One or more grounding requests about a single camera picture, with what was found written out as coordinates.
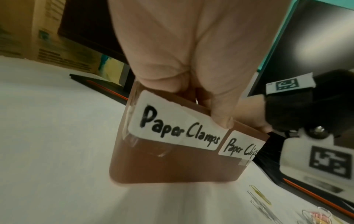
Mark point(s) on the person's right hand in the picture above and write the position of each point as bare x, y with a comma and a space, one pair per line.
251, 111

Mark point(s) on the person's left hand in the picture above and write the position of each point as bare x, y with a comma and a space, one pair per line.
193, 43

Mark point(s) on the pile of colorful paper clips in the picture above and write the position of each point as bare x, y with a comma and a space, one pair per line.
261, 195

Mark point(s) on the orange divided sorting box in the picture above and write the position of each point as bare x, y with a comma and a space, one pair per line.
166, 164

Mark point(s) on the printed cardboard tissue box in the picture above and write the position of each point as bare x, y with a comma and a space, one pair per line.
33, 39

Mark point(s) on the black right wristband with markers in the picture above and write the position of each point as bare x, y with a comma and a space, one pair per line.
298, 109

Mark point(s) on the wide black computer monitor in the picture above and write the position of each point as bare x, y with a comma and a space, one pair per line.
318, 39

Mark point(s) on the black laptop with orange stripe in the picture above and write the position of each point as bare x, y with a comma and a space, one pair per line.
318, 196

